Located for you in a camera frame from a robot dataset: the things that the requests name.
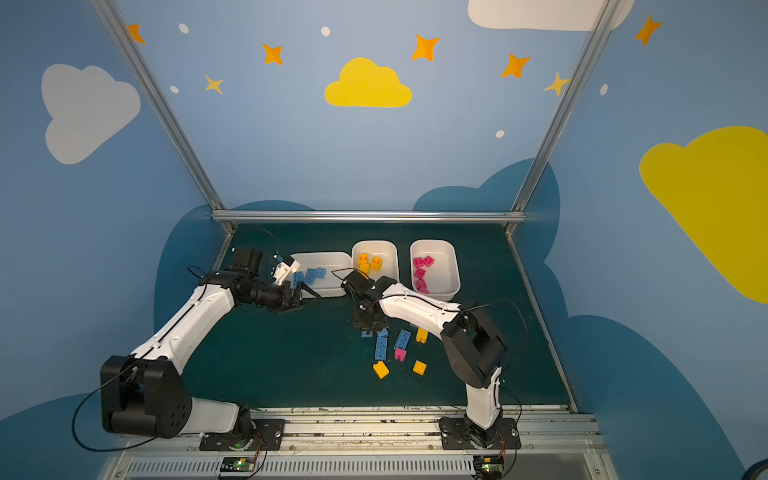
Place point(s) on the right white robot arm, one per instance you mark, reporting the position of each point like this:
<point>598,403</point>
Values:
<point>476,349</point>

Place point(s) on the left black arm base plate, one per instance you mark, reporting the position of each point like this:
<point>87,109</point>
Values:
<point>264,433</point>

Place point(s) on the right white plastic bin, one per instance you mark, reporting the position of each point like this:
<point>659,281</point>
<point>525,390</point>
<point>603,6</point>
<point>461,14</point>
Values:
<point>442,278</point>

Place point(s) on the white plastic bin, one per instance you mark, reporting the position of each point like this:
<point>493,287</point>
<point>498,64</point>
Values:
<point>442,278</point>
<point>386,250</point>
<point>335,263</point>

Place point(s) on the left white plastic bin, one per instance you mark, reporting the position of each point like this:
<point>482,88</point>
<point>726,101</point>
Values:
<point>335,263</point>

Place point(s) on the middle white plastic bin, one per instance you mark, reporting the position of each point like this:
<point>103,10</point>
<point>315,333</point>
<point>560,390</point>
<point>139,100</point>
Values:
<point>386,250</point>

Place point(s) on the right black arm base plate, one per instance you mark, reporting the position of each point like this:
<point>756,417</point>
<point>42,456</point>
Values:
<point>462,434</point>

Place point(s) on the right green circuit board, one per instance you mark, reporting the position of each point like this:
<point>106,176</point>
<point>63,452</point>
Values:
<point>488,467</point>

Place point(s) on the green circuit board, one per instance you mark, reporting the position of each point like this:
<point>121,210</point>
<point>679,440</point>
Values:
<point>488,467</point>
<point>237,466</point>

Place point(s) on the aluminium front rail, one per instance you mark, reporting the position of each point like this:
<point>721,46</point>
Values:
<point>381,443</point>

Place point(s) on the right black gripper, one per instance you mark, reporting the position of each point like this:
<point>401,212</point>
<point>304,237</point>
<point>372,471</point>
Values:
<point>369,321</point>

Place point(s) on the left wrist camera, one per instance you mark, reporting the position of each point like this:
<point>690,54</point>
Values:
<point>285,268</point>

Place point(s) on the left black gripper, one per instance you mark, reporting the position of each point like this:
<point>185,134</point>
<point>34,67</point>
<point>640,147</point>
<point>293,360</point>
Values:
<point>294,296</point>

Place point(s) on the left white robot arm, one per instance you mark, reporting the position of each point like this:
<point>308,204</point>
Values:
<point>143,393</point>

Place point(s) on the left green circuit board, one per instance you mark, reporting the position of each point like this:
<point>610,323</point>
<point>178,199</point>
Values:
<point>237,466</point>

